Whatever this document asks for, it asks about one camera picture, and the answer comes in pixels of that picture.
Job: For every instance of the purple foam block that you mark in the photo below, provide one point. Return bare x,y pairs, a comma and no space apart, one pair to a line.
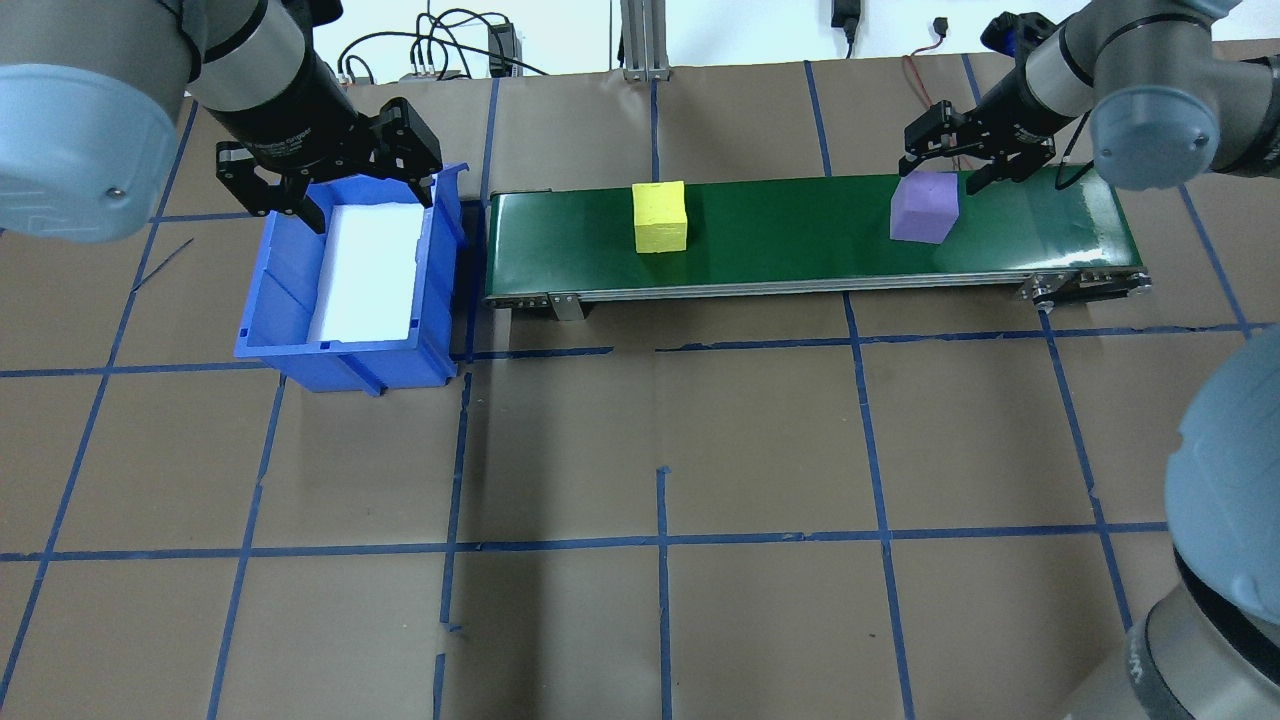
922,212

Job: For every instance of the yellow foam block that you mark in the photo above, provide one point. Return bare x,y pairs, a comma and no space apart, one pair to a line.
660,218

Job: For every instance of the blue plastic storage bin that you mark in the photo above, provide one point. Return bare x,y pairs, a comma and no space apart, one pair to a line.
285,300

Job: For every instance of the small black power brick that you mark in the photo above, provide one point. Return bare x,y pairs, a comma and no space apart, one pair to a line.
501,48

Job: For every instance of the white foam sheet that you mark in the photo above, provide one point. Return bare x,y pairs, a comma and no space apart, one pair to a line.
365,280

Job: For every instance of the black power adapter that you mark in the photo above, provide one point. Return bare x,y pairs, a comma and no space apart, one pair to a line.
846,12

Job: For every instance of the green belt conveyor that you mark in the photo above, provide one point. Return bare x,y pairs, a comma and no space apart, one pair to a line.
800,230

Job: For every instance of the aluminium profile post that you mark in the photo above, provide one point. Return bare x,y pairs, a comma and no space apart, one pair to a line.
645,40

